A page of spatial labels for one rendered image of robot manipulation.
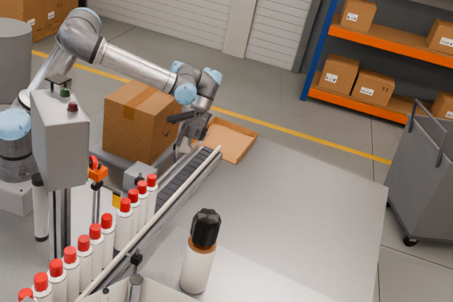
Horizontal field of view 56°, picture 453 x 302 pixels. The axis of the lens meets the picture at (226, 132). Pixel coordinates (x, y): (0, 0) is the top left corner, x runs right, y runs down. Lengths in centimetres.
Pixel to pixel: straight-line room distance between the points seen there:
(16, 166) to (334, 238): 126
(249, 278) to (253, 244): 22
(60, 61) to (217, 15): 425
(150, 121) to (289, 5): 391
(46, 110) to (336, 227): 130
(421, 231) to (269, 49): 325
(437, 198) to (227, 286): 193
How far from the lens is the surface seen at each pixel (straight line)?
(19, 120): 163
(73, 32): 144
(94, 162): 112
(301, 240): 179
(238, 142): 224
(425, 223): 324
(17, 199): 168
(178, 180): 182
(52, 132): 101
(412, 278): 321
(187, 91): 144
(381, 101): 501
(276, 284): 153
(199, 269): 133
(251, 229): 175
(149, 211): 157
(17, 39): 381
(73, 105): 104
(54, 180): 109
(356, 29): 475
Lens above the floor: 201
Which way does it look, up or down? 31 degrees down
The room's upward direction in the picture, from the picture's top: 13 degrees clockwise
